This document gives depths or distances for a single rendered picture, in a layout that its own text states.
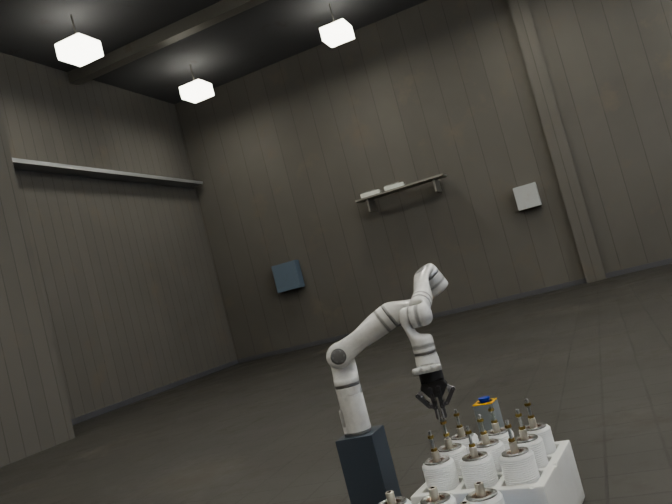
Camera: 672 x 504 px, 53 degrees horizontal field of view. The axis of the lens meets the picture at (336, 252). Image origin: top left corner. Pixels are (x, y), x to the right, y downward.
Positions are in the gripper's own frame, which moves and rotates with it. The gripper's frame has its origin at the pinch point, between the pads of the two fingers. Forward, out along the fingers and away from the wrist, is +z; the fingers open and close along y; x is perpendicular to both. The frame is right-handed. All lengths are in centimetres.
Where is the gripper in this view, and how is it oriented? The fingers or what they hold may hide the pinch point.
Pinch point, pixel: (441, 414)
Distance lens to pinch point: 215.8
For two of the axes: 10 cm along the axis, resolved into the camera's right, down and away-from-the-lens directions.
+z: 2.5, 9.7, -0.6
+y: -9.4, 2.5, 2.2
